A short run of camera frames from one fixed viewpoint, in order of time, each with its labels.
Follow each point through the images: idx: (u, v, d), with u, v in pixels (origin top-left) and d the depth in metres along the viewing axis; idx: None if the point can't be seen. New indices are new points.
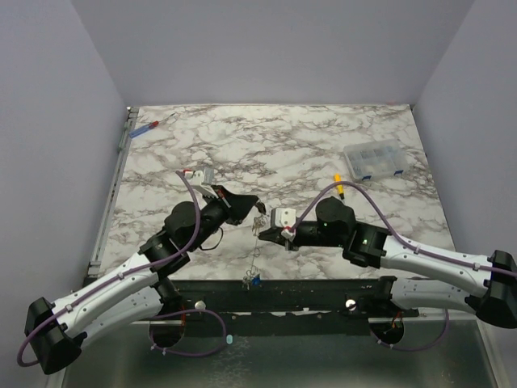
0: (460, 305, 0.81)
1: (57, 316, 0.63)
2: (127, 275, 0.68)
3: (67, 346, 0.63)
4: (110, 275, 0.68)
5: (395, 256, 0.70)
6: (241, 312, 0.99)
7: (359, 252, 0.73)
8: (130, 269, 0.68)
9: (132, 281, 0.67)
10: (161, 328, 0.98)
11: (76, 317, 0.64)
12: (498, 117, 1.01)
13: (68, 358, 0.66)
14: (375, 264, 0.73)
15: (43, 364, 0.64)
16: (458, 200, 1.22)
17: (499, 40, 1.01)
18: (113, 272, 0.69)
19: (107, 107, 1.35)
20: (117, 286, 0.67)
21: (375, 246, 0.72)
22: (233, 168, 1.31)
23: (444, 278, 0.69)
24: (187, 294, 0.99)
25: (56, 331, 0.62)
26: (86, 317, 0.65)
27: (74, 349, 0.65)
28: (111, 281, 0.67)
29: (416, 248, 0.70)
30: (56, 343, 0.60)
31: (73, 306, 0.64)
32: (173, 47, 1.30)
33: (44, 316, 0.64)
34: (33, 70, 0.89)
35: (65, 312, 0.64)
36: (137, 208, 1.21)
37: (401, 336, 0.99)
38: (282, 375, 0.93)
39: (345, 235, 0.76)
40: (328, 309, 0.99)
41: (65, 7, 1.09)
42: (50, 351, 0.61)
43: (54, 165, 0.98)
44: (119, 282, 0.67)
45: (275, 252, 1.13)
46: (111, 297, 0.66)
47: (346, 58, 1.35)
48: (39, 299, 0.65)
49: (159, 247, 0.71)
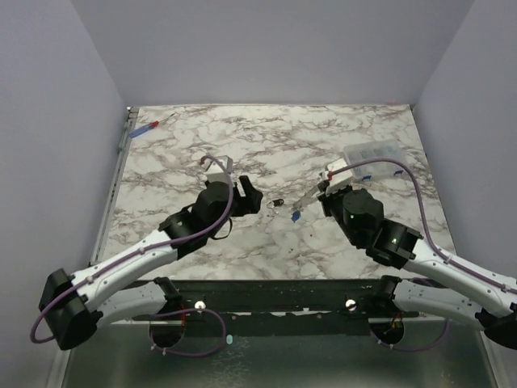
0: (467, 318, 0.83)
1: (77, 287, 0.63)
2: (148, 250, 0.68)
3: (85, 318, 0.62)
4: (130, 249, 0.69)
5: (424, 263, 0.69)
6: (241, 313, 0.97)
7: (384, 250, 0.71)
8: (151, 244, 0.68)
9: (153, 255, 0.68)
10: (160, 328, 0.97)
11: (97, 288, 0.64)
12: (498, 117, 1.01)
13: (82, 332, 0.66)
14: (397, 265, 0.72)
15: (59, 337, 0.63)
16: (457, 200, 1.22)
17: (499, 40, 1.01)
18: (134, 246, 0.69)
19: (107, 108, 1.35)
20: (139, 259, 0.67)
21: (403, 246, 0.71)
22: (233, 168, 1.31)
23: (465, 290, 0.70)
24: (187, 294, 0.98)
25: (77, 302, 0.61)
26: (107, 289, 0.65)
27: (89, 323, 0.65)
28: (132, 255, 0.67)
29: (446, 258, 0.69)
30: (75, 314, 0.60)
31: (94, 279, 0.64)
32: (172, 48, 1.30)
33: (63, 286, 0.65)
34: (32, 70, 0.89)
35: (85, 283, 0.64)
36: (137, 208, 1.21)
37: (401, 336, 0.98)
38: (281, 375, 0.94)
39: (371, 230, 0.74)
40: (328, 309, 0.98)
41: (65, 7, 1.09)
42: (69, 323, 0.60)
43: (54, 165, 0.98)
44: (140, 255, 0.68)
45: (275, 252, 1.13)
46: (132, 271, 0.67)
47: (346, 58, 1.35)
48: (59, 270, 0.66)
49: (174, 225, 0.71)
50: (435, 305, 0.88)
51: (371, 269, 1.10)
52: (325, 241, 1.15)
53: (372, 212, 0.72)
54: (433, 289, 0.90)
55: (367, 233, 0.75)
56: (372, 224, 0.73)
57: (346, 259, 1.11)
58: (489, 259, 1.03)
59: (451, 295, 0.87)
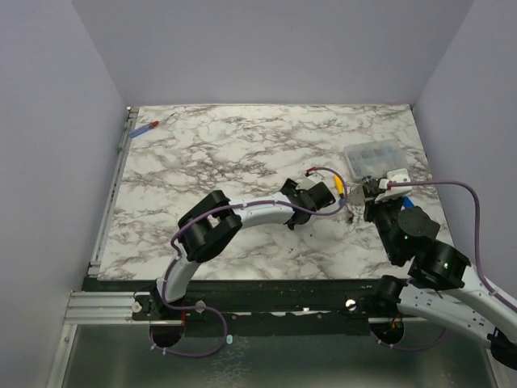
0: (477, 336, 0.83)
1: (234, 208, 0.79)
2: (278, 204, 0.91)
3: (229, 237, 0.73)
4: (265, 198, 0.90)
5: (470, 293, 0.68)
6: (242, 313, 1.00)
7: (430, 273, 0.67)
8: (279, 200, 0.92)
9: (280, 208, 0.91)
10: (161, 328, 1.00)
11: (245, 216, 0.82)
12: (498, 117, 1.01)
13: (213, 254, 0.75)
14: (441, 288, 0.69)
15: (202, 246, 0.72)
16: (456, 200, 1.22)
17: (500, 40, 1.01)
18: (266, 197, 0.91)
19: (106, 108, 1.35)
20: (271, 208, 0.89)
21: (453, 275, 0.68)
22: (233, 168, 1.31)
23: (499, 322, 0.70)
24: (188, 294, 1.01)
25: (231, 219, 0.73)
26: (250, 219, 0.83)
27: (224, 246, 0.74)
28: (267, 203, 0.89)
29: (493, 291, 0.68)
30: (232, 228, 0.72)
31: (245, 206, 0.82)
32: (172, 48, 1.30)
33: (220, 204, 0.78)
34: (32, 69, 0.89)
35: (239, 207, 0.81)
36: (137, 209, 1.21)
37: (401, 337, 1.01)
38: (282, 375, 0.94)
39: (422, 253, 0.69)
40: (328, 309, 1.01)
41: (65, 6, 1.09)
42: (222, 234, 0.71)
43: (54, 164, 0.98)
44: (272, 205, 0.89)
45: (275, 252, 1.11)
46: (266, 212, 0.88)
47: (346, 57, 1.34)
48: (217, 191, 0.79)
49: (290, 196, 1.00)
50: (439, 314, 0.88)
51: (371, 269, 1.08)
52: (325, 240, 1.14)
53: (430, 236, 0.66)
54: (440, 301, 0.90)
55: (418, 255, 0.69)
56: (426, 246, 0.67)
57: (346, 259, 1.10)
58: (489, 259, 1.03)
59: (460, 311, 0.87)
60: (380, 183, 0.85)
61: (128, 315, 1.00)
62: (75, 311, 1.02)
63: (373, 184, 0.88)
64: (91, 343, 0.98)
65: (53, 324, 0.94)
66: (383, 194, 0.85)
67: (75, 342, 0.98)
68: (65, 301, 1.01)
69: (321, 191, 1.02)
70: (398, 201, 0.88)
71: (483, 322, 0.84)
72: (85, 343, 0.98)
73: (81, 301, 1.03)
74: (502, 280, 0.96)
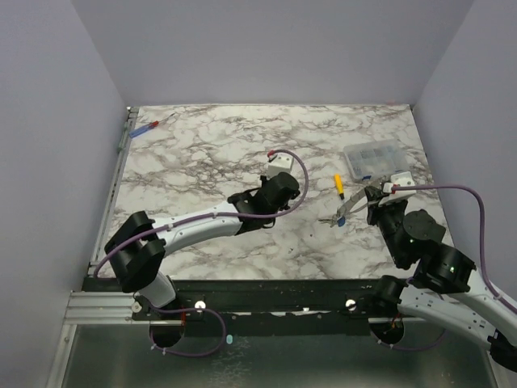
0: (477, 338, 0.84)
1: (158, 231, 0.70)
2: (219, 216, 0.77)
3: (155, 262, 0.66)
4: (203, 212, 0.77)
5: (475, 297, 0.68)
6: (241, 312, 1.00)
7: (436, 276, 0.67)
8: (221, 212, 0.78)
9: (223, 222, 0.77)
10: (160, 328, 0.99)
11: (174, 237, 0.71)
12: (498, 118, 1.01)
13: (144, 279, 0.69)
14: (447, 291, 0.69)
15: (128, 275, 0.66)
16: (456, 200, 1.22)
17: (499, 40, 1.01)
18: (205, 211, 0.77)
19: (107, 108, 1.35)
20: (210, 222, 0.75)
21: (459, 278, 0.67)
22: (233, 168, 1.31)
23: (501, 325, 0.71)
24: (187, 294, 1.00)
25: (153, 245, 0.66)
26: (180, 240, 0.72)
27: (154, 269, 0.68)
28: (205, 217, 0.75)
29: (498, 295, 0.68)
30: (153, 253, 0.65)
31: (173, 226, 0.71)
32: (172, 48, 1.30)
33: (143, 227, 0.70)
34: (32, 71, 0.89)
35: (165, 229, 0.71)
36: (137, 209, 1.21)
37: (401, 337, 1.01)
38: (281, 376, 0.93)
39: (427, 257, 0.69)
40: (328, 309, 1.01)
41: (65, 8, 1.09)
42: (143, 263, 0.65)
43: (55, 165, 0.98)
44: (212, 219, 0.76)
45: (275, 252, 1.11)
46: (204, 230, 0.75)
47: (346, 58, 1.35)
48: (139, 212, 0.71)
49: (240, 202, 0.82)
50: (440, 317, 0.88)
51: (371, 269, 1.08)
52: (325, 240, 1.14)
53: (436, 239, 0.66)
54: (440, 302, 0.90)
55: (424, 258, 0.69)
56: (431, 249, 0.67)
57: (346, 259, 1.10)
58: (489, 259, 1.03)
59: (460, 314, 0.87)
60: (384, 187, 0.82)
61: (128, 315, 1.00)
62: (76, 311, 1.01)
63: (376, 188, 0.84)
64: (91, 343, 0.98)
65: (53, 324, 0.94)
66: (385, 199, 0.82)
67: (75, 342, 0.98)
68: (65, 301, 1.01)
69: (276, 187, 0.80)
70: (402, 204, 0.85)
71: (484, 324, 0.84)
72: (85, 343, 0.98)
73: (81, 301, 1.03)
74: (503, 280, 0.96)
